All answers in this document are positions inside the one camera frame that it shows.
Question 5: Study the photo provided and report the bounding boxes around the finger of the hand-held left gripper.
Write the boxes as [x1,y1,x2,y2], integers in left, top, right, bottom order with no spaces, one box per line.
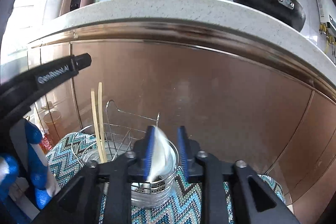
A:
[0,53,92,125]

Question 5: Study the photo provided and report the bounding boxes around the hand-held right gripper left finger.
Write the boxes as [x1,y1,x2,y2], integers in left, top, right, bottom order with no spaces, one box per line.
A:
[31,126,156,224]

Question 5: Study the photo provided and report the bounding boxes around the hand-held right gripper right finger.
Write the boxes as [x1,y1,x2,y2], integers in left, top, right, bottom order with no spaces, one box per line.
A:
[178,126,300,224]

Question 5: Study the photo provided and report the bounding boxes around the pale soup spoon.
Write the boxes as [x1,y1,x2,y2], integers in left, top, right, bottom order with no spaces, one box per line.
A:
[146,126,177,188]

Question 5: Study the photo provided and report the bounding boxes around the wire utensil rack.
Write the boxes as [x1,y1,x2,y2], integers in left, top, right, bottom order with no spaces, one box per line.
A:
[70,99,161,164]

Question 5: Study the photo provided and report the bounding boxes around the clear plastic jar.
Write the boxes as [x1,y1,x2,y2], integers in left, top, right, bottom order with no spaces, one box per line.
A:
[80,147,175,209]

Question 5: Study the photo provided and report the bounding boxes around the person's left hand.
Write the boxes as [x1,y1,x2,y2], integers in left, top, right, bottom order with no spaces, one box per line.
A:
[0,119,62,210]

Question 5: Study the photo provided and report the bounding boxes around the pink snack packet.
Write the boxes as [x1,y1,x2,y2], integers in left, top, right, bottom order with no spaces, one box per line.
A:
[41,135,53,153]

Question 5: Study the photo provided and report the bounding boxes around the zigzag knit cloth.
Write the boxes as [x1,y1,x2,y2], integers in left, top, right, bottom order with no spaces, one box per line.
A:
[46,132,286,224]

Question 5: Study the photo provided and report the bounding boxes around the wooden chopstick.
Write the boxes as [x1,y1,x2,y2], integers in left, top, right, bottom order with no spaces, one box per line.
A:
[98,82,108,164]

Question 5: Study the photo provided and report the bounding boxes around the wooden chopsticks pair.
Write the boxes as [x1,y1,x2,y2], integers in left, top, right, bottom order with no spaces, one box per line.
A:
[91,90,105,164]

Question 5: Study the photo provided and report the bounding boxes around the copper kitchen cabinet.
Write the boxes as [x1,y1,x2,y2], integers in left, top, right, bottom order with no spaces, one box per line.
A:
[26,25,336,224]

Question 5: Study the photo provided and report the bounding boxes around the yellow gas pipe valves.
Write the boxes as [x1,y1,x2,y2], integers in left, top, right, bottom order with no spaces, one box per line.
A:
[319,23,336,54]

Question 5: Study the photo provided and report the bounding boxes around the white water heater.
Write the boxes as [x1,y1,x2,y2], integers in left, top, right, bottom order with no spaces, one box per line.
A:
[314,0,336,30]

